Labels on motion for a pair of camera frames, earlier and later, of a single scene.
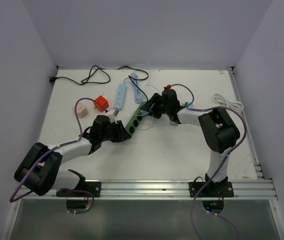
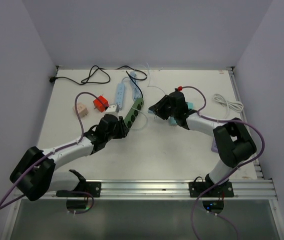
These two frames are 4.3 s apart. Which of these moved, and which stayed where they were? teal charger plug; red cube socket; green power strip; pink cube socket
Moved: green power strip
Stayed: pink cube socket; teal charger plug; red cube socket
